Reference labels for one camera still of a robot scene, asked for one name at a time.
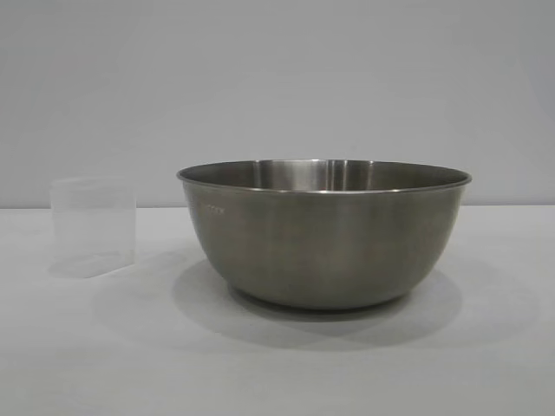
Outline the stainless steel mixing bowl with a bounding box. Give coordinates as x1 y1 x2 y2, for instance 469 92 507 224
175 157 473 311

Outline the clear plastic measuring cup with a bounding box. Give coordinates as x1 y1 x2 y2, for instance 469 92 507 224
49 176 138 279

